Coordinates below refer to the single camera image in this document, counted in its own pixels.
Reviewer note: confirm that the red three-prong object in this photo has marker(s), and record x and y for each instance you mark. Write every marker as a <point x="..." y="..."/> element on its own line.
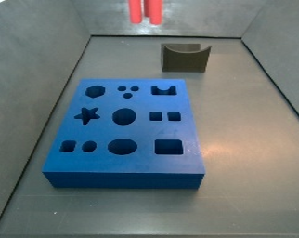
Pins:
<point x="145" y="8"/>

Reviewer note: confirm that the blue shape-sorter block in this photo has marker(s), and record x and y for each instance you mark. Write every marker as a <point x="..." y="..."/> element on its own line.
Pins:
<point x="126" y="137"/>

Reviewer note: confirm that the dark grey curved holder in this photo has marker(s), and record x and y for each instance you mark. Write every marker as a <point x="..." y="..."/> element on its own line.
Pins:
<point x="183" y="57"/>

